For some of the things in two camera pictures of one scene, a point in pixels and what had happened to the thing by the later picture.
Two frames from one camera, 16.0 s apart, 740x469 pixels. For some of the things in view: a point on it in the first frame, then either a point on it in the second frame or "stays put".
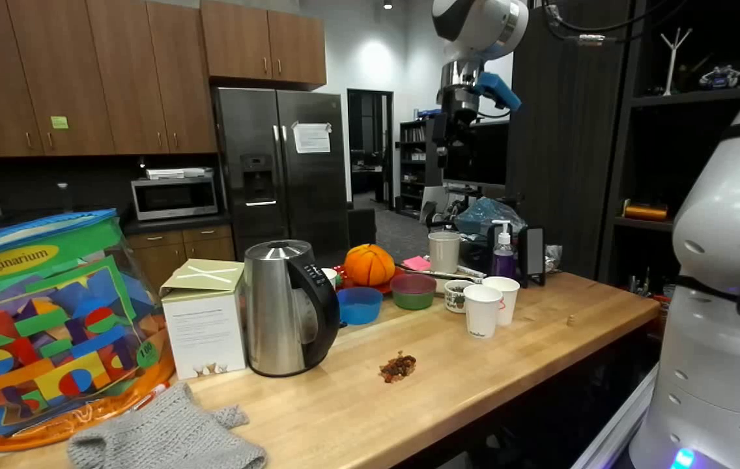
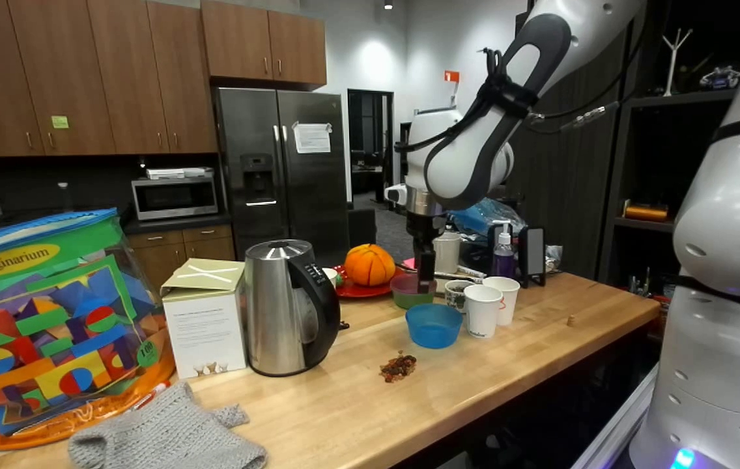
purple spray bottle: [501, 246] stays put
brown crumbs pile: [396, 365] stays put
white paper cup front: [484, 305] stays put
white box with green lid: [203, 317] stays put
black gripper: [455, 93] to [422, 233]
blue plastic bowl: [360, 305] to [433, 325]
